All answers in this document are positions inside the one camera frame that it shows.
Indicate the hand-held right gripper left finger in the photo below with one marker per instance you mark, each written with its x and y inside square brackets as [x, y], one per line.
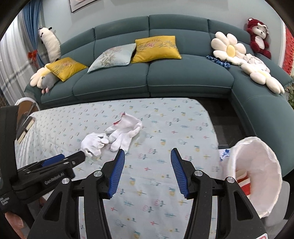
[117, 172]

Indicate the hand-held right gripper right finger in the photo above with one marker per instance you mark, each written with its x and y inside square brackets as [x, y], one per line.
[178, 172]

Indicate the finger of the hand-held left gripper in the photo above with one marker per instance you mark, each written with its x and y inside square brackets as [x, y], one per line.
[54, 159]
[77, 157]

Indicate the white glove with red trim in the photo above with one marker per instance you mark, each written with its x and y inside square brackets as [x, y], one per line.
[126, 128]

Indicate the white red paper bucket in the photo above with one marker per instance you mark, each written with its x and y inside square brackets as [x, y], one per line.
[244, 183]

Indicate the waste bin with white liner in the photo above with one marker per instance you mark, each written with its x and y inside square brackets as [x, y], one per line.
[257, 160]

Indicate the person's left hand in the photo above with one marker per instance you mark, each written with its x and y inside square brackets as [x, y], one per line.
[15, 221]

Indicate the black notebook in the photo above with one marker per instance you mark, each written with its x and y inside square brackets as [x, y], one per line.
[26, 128]

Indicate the white blue printed packet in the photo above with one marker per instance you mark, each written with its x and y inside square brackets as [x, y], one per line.
[225, 155]

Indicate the grey plush toy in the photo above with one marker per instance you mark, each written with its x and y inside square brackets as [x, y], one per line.
[49, 80]

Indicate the teal fabric sofa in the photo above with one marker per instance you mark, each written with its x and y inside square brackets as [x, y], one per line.
[110, 80]

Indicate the white daisy cushion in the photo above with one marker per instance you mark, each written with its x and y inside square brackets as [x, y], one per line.
[36, 77]
[261, 74]
[229, 49]

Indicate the small yellow embroidered cushion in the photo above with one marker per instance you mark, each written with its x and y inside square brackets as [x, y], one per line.
[65, 67]

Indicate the red curtain tie bow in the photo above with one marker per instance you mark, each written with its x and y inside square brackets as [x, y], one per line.
[33, 56]

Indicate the light blue embroidered cushion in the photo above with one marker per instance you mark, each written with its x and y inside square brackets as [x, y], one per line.
[112, 57]

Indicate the white sheer curtain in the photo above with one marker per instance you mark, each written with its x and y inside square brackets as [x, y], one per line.
[13, 57]

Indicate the long white plush toy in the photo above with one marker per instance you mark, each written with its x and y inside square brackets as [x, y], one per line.
[51, 46]

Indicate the blue ruffled scrunchie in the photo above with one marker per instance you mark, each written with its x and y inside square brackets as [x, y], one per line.
[218, 61]

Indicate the large yellow embroidered cushion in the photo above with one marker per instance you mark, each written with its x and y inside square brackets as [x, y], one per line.
[156, 49]

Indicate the pale pink folded cloth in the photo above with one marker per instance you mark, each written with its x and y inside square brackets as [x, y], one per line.
[252, 59]

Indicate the blue curtain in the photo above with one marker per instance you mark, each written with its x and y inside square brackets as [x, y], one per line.
[34, 23]

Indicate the green plant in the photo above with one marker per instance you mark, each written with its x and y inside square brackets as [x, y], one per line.
[290, 92]

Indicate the red monkey plush toy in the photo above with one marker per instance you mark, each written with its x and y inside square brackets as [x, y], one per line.
[253, 44]

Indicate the red wall hanging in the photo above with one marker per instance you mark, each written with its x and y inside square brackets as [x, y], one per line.
[288, 50]

